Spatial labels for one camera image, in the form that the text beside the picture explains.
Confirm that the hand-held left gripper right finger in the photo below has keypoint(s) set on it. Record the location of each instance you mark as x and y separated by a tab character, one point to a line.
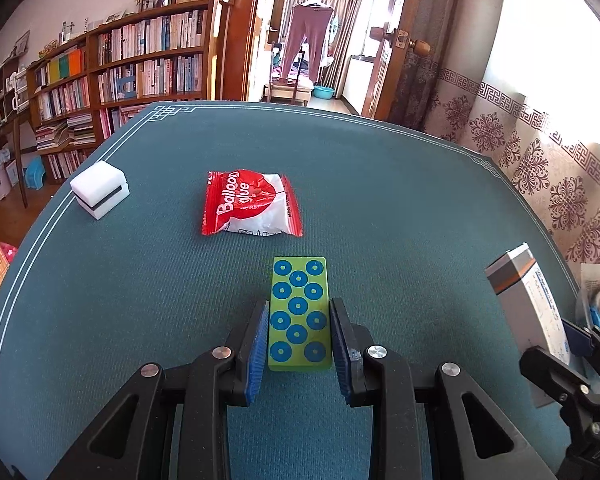
341	355

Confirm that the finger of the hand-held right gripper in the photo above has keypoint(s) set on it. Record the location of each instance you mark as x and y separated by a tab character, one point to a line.
550	365
577	337

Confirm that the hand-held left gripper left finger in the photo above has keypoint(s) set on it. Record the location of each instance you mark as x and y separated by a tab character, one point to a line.
257	355

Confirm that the green tile with blue dots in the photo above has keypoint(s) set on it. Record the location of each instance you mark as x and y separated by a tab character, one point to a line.
297	310

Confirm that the grey and white carton box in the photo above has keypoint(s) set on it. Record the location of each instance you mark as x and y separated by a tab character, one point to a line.
530	300

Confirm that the red and white glue packet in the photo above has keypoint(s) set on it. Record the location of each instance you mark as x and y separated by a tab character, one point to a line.
250	200

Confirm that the teal table mat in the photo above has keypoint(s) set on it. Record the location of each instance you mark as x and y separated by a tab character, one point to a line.
405	210

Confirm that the patterned beige curtain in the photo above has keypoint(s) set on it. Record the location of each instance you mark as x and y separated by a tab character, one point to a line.
530	160

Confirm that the white block with black stripe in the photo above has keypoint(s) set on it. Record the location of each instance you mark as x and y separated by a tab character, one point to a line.
97	180

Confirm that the blue basin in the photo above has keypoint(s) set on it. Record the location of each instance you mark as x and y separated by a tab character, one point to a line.
324	93

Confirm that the wooden bench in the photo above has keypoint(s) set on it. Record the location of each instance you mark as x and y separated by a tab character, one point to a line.
287	91

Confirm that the blue plastic stool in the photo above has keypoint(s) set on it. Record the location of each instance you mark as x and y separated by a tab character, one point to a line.
34	174

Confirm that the dark wooden side table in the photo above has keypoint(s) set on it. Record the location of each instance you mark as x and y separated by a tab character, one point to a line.
20	160

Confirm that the wooden door knob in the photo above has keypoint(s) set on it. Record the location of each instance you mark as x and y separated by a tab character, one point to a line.
421	48

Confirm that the mauve hanging pants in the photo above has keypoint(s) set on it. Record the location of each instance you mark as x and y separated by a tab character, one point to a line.
295	30

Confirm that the large wooden bookshelf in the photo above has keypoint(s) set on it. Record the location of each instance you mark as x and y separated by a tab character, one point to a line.
92	60

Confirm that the rows of books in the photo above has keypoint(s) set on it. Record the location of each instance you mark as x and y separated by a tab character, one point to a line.
155	30

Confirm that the striped window curtain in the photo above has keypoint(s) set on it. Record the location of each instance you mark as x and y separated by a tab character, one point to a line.
350	10

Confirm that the wooden door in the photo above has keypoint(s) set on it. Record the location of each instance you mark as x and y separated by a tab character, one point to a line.
410	0

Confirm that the dark wooden shelf unit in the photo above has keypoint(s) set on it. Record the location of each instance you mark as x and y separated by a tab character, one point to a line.
2	90

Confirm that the small photo frame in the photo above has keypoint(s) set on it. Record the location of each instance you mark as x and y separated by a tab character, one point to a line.
22	42

